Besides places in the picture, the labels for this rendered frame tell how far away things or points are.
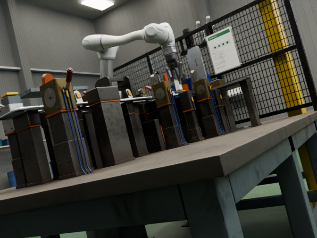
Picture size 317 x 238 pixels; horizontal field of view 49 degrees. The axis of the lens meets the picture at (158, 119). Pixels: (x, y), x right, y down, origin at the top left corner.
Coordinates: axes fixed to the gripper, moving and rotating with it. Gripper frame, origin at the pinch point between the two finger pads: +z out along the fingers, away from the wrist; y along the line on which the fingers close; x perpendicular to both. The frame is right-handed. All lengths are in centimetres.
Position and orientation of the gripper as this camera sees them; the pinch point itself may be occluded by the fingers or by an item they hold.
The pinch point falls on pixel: (178, 85)
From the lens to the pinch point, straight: 226.6
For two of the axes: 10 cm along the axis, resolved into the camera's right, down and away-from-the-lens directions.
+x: 6.3, -1.0, 7.7
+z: 2.4, 9.7, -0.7
